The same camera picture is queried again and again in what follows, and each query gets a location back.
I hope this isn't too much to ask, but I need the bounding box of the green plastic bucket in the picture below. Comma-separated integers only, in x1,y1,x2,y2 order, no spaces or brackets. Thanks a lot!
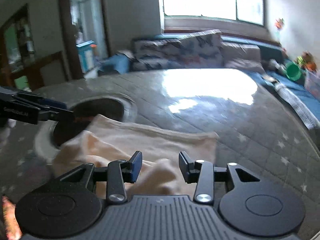
286,62,303,81

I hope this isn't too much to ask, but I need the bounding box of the colourful flower pinwheel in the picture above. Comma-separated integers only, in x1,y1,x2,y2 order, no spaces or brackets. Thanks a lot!
275,18,284,40

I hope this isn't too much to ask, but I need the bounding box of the butterfly print pillow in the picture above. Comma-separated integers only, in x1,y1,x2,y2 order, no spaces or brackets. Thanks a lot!
131,39,186,72
177,29,223,68

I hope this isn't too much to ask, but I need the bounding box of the right butterfly print pillow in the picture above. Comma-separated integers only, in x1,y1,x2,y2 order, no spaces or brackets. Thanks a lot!
177,29,223,68

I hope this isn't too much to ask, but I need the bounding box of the round black induction cooktop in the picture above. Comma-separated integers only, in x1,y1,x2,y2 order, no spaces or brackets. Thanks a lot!
52,98,125,148

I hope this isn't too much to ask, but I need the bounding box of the blue white cabinet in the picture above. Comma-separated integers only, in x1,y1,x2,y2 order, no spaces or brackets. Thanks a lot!
76,40,95,74

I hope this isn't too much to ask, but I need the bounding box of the dark wooden display shelf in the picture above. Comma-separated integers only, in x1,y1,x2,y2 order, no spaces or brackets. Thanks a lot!
1,4,35,91

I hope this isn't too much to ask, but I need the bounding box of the beige cloth garment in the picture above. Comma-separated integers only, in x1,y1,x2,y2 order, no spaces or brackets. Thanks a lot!
51,113,220,198

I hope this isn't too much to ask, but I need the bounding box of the dark wooden doorframe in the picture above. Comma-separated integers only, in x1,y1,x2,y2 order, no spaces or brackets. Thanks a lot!
58,0,111,80

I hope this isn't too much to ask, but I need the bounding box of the grey star quilted table cover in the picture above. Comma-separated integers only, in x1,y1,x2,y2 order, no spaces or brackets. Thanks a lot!
0,68,320,205

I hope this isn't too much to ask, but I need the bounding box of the grey strap band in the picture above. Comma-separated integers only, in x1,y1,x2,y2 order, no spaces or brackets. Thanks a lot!
274,83,319,131

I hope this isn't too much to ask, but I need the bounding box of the beige grey cushion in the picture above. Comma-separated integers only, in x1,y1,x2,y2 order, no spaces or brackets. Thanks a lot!
221,42,265,74

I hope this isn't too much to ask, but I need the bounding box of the teal blue sofa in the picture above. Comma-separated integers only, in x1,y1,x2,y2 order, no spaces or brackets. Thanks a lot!
98,30,319,119

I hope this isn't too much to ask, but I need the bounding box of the clear plastic storage box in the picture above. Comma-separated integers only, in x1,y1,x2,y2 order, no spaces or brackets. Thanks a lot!
304,71,320,101

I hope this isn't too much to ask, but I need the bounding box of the left butterfly print pillow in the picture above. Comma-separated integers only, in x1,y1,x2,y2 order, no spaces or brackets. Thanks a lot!
131,39,186,72

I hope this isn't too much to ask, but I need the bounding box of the orange green plush toy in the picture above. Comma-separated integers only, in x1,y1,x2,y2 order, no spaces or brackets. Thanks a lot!
296,51,317,72

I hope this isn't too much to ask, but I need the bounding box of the dark wooden side table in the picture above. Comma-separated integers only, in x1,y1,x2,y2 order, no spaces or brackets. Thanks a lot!
1,51,69,90

